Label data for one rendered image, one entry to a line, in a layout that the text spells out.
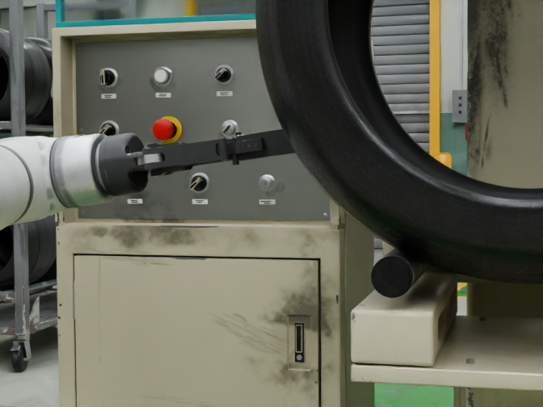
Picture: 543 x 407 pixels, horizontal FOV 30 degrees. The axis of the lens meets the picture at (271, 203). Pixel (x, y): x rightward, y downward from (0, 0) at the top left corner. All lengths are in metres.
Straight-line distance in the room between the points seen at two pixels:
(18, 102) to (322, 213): 3.12
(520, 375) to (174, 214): 0.98
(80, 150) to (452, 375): 0.51
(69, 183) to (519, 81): 0.62
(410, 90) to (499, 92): 9.09
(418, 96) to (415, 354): 9.44
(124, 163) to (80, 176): 0.06
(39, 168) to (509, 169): 0.63
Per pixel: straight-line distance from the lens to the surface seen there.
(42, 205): 1.26
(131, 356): 1.93
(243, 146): 1.19
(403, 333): 1.09
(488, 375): 1.09
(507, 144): 1.43
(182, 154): 1.18
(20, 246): 4.83
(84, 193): 1.25
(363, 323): 1.09
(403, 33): 10.59
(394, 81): 10.56
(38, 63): 5.03
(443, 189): 1.04
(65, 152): 1.25
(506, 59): 1.44
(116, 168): 1.23
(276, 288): 1.82
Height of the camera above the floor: 1.04
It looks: 3 degrees down
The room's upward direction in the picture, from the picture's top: straight up
